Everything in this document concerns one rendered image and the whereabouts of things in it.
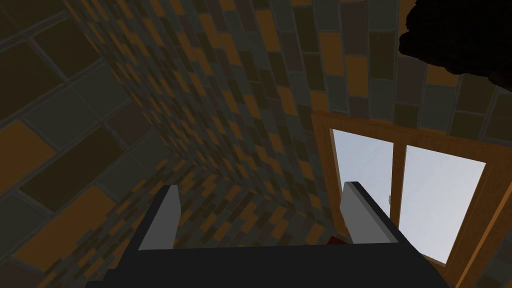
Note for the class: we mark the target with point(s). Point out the black irregular shape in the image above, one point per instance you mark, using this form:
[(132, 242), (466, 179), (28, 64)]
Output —
[(460, 34)]

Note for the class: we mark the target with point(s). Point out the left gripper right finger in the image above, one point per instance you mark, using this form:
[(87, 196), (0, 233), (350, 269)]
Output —
[(366, 222)]

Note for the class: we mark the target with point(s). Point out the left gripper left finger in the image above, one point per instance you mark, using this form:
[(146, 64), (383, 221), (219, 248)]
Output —
[(162, 224)]

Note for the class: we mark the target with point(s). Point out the wooden framed window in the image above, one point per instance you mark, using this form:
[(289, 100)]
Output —
[(436, 200)]

